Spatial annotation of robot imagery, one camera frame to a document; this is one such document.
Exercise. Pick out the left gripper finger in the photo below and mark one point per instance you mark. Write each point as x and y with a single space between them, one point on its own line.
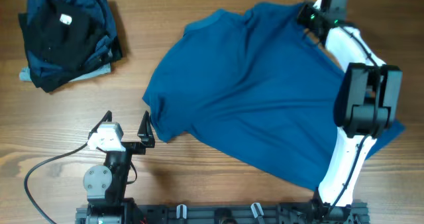
106 118
145 133

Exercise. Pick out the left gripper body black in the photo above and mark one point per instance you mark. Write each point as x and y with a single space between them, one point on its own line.
131 146

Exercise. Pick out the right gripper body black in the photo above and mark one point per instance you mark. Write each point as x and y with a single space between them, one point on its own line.
309 19

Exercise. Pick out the blue t-shirt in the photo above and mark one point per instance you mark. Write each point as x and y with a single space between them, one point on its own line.
254 87

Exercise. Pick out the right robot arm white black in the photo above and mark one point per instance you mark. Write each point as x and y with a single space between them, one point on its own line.
365 107

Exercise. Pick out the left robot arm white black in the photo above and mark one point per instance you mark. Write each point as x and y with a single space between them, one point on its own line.
106 184

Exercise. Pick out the black folded garment on pile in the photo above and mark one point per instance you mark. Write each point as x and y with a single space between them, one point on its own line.
59 42

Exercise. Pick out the light grey folded garment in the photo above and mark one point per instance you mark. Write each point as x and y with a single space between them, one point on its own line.
24 74

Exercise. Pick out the dark blue folded garment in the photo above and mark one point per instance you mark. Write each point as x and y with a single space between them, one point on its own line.
108 48

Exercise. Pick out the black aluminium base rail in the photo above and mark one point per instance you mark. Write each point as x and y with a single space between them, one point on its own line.
282 213

